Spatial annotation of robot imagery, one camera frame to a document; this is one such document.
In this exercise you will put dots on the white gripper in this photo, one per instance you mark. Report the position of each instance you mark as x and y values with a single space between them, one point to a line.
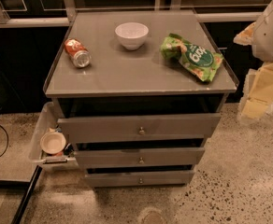
270 36

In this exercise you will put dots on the grey drawer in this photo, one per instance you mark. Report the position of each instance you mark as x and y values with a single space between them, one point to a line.
139 128
140 179
139 157

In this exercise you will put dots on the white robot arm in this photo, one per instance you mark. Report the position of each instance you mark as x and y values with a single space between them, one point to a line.
262 43

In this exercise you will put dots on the grey drawer cabinet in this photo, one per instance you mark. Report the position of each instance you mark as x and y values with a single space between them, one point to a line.
123 82

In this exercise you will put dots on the grey bottom drawer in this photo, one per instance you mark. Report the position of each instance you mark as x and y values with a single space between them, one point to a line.
140 179

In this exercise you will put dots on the grey top drawer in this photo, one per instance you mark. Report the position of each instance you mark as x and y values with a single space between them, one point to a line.
139 128

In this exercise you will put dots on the green chip bag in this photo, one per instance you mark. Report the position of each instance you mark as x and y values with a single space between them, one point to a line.
200 62

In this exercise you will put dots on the white ceramic bowl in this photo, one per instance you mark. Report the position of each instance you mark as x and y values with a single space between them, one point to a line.
132 35

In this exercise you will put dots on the orange soda can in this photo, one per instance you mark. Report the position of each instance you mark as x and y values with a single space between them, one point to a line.
77 53

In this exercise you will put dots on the small white bowl in bin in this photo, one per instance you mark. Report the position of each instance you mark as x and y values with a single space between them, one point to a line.
52 142

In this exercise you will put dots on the metal railing frame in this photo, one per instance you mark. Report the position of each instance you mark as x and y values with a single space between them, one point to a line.
25 13

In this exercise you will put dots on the black floor rail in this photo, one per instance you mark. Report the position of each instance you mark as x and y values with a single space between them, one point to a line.
27 195

